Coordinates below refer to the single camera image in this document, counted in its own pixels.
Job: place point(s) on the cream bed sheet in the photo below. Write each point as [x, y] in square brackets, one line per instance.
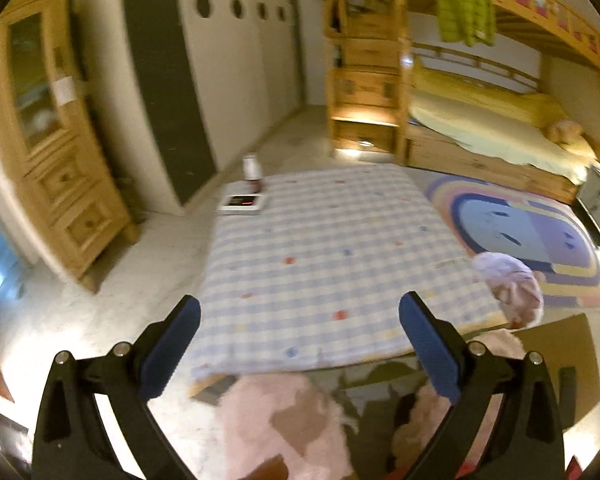
[487, 133]

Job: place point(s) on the small white bottle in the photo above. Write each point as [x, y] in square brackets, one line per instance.
[253, 173]

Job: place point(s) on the yellow blanket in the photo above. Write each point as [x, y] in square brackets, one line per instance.
[535, 108]

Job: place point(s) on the wooden bunk bed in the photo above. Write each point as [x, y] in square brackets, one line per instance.
[540, 46]

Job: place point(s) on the wooden cabinet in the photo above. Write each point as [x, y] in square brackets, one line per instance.
[49, 153]

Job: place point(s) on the checkered tablecloth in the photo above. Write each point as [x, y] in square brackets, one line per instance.
[314, 280]

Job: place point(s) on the pink trash bag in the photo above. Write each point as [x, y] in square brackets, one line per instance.
[514, 287]

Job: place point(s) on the pink pillow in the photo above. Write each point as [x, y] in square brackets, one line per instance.
[564, 131]

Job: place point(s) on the white wardrobe with holes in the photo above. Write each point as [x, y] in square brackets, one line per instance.
[214, 76]

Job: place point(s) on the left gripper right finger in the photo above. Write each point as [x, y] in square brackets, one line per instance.
[526, 439]

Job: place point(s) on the green puffer jacket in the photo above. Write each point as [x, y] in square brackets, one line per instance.
[468, 21]

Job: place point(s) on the pink fluffy slipper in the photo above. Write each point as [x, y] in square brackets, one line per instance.
[282, 426]

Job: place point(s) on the wooden stair drawers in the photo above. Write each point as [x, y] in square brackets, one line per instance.
[367, 55]

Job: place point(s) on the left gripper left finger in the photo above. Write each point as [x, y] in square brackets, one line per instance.
[70, 440]

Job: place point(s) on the colourful oval rug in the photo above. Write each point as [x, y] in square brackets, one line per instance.
[543, 234]

